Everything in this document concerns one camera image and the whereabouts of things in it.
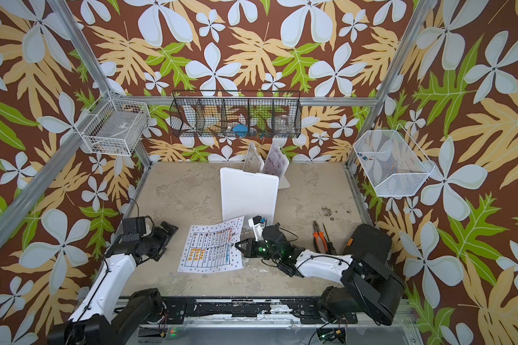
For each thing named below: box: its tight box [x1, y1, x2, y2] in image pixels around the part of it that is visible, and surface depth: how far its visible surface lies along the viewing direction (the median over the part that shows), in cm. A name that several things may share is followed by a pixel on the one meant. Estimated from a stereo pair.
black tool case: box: [343, 223, 393, 261], surface depth 88 cm
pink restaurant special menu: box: [263, 141, 290, 179], surface depth 103 cm
